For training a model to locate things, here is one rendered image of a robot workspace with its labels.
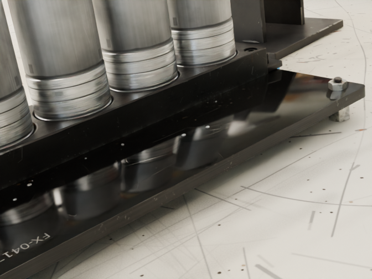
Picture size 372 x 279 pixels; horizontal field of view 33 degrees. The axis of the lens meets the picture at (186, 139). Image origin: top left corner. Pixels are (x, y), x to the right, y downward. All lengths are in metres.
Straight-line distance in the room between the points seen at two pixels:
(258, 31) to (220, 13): 0.09
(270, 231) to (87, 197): 0.05
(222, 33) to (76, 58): 0.06
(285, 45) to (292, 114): 0.10
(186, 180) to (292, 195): 0.03
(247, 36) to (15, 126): 0.16
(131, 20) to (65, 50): 0.03
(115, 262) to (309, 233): 0.05
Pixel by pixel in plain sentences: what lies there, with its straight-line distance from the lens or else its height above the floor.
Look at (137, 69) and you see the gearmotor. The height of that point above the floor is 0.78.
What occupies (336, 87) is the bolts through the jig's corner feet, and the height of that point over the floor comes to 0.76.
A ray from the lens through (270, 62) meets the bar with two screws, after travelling 0.24.
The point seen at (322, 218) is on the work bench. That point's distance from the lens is 0.16.
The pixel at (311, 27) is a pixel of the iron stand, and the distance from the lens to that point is 0.33.
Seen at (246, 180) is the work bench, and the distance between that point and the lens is 0.18.
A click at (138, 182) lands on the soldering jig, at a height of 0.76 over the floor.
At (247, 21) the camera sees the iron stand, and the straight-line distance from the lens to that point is 0.31.
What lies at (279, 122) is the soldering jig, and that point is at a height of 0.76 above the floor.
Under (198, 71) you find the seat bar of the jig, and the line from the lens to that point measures 0.22.
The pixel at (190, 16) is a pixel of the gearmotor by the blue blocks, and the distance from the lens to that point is 0.22.
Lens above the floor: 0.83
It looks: 23 degrees down
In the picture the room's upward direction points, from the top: 8 degrees counter-clockwise
